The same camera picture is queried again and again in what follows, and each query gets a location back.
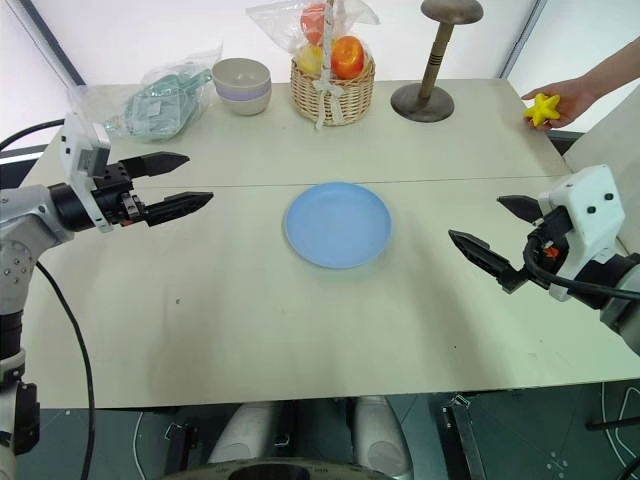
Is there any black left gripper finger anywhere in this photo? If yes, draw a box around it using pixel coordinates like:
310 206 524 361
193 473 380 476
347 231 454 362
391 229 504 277
143 190 216 228
122 151 191 178

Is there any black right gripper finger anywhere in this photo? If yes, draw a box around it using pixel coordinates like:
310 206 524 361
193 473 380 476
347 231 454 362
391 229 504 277
496 194 547 225
447 229 527 294

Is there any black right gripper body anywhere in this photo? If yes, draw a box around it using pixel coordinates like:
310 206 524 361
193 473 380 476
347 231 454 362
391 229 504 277
521 205 574 282

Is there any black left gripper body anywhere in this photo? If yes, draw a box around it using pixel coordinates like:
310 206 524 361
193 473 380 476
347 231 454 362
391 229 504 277
91 161 149 229

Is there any yellow star toy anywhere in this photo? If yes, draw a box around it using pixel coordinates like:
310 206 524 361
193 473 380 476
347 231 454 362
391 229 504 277
522 92 562 127

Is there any blue round plate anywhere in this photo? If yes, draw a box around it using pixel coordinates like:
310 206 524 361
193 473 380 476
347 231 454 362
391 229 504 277
284 181 393 270

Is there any yellow round fruit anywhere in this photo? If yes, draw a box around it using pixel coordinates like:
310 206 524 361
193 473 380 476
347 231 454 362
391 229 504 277
296 43 327 77

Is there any red-orange peach fruit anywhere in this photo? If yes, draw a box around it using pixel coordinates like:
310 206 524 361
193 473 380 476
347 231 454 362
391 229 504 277
299 3 342 46

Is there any orange round fruit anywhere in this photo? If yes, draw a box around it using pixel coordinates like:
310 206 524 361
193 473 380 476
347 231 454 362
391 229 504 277
330 35 367 80

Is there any person's bare hand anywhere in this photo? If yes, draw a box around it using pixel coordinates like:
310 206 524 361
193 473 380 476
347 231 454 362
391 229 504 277
519 78 597 133

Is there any plastic bag with green items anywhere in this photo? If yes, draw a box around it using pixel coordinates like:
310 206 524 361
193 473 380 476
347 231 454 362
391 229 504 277
67 41 224 145

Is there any beige ceramic bowl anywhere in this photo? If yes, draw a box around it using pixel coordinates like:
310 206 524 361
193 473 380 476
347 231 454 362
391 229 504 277
210 57 273 93
219 94 273 118

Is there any lilac ceramic bowl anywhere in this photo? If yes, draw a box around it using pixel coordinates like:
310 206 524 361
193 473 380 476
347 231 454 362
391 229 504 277
214 82 273 103

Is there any wooden hat stand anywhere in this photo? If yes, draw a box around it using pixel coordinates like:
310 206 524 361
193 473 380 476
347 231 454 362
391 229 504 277
390 0 484 124

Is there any black table leg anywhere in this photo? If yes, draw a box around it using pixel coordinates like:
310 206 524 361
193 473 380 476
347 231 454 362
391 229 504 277
163 422 197 472
441 394 487 480

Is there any clear plastic wrap bag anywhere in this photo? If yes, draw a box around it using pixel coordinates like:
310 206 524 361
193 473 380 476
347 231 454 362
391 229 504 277
245 0 381 69

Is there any woven wicker basket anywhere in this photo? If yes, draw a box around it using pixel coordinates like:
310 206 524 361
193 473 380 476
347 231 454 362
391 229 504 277
290 53 377 127

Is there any white lace ribbon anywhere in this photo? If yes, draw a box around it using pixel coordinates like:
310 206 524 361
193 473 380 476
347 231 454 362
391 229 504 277
311 0 347 133

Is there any silver rounded robot leg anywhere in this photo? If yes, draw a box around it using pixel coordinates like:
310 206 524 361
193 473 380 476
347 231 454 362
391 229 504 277
351 395 414 477
206 401 282 467

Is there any dark rounded robot torso rim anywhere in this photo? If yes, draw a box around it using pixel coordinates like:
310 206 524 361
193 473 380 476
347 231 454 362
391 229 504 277
164 455 402 480

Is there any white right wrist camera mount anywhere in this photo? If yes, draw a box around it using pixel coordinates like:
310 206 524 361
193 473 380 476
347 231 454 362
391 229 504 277
536 164 627 302

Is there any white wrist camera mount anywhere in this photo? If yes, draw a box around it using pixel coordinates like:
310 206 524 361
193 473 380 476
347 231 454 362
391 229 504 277
58 113 114 234
536 164 627 302

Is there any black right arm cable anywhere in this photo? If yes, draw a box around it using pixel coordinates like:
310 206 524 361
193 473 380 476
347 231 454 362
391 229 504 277
521 238 640 302

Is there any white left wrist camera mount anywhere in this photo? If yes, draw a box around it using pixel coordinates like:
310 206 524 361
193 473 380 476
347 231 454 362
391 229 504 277
58 113 114 234

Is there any black cable behind arm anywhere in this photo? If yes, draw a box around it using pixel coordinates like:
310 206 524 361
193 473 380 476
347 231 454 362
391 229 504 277
0 118 68 152

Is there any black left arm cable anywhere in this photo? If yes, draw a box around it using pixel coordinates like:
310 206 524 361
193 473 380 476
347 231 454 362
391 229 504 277
33 260 97 480

